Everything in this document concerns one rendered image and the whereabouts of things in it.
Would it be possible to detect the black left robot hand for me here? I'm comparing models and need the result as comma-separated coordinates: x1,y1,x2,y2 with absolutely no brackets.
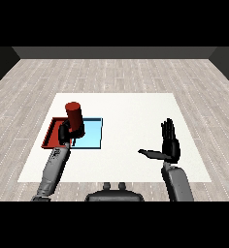
57,118,86,147

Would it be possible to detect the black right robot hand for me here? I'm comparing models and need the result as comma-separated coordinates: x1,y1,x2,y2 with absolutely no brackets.
138,117,181,164

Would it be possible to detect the red can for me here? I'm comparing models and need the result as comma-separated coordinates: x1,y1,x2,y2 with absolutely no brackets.
64,101,84,133

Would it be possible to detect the red shallow open box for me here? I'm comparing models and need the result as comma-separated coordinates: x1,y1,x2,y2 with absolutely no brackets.
41,116,73,150

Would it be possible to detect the light blue shallow open box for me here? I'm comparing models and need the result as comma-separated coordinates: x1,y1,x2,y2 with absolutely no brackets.
71,117,104,150

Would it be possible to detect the dark grey robot body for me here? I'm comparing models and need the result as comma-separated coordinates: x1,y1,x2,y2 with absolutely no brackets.
84,182,146,202

